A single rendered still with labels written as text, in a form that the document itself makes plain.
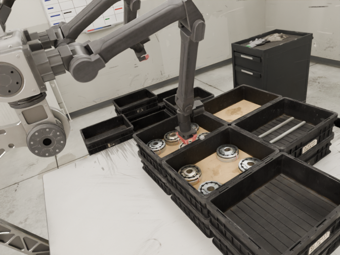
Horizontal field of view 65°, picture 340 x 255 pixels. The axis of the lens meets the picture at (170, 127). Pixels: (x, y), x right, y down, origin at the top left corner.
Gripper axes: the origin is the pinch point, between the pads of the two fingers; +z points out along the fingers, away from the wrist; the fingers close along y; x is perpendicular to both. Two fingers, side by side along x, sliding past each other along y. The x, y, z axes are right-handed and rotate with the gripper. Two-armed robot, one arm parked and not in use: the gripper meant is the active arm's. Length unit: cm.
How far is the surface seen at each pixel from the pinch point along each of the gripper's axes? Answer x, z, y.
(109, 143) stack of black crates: 24, 36, 90
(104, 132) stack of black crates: 21, 39, 116
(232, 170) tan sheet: -7.2, 3.9, -24.8
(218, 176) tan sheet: 0.3, 3.9, -24.1
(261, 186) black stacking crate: -9.1, 3.6, -39.4
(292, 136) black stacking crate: -45, 4, -24
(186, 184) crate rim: 18.1, -6.0, -29.1
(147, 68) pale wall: -97, 50, 285
